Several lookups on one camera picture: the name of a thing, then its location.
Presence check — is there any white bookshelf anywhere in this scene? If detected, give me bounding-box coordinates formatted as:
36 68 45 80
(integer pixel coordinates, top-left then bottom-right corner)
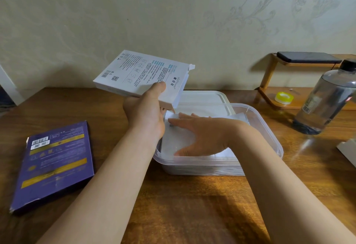
0 64 24 107

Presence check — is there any yellow tape roll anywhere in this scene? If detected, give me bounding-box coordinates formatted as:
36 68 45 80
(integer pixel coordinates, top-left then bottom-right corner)
274 91 295 104

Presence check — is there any stack of white boxes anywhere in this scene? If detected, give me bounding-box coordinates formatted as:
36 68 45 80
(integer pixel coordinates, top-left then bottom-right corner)
336 138 356 168

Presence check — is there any purple box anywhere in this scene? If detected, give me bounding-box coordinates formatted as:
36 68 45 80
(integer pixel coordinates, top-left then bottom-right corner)
10 120 95 214

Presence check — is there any black smartphone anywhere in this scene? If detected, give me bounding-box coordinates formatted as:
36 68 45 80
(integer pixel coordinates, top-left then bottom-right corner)
277 51 343 64

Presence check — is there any person's right forearm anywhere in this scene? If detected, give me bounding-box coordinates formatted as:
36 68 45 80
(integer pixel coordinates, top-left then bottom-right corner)
231 121 356 244

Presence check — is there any person's left hand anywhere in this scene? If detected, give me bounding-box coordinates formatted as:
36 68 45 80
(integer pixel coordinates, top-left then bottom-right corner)
122 81 167 141

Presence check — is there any white box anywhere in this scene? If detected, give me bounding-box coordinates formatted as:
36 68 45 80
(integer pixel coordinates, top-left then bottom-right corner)
93 49 196 113

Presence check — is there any clear plastic container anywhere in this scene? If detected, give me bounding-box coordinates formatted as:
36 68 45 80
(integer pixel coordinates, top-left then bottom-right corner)
152 103 284 177

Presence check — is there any dark blue bundle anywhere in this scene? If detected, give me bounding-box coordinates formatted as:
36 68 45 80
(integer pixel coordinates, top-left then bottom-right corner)
0 85 14 108

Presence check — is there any clear bottle with black cap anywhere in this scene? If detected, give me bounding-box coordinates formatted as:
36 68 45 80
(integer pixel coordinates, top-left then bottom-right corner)
292 58 356 135

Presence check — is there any person's right hand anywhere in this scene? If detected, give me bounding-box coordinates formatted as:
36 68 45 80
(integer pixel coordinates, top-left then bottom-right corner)
168 112 245 158

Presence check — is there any white container lid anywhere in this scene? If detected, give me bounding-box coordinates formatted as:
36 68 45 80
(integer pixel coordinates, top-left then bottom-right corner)
172 90 235 119

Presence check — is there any person's left forearm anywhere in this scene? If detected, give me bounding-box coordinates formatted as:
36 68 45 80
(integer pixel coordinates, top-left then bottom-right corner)
36 129 165 244

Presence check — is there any small wooden desk shelf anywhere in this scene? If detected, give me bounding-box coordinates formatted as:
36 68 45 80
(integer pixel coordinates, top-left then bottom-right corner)
256 54 356 111

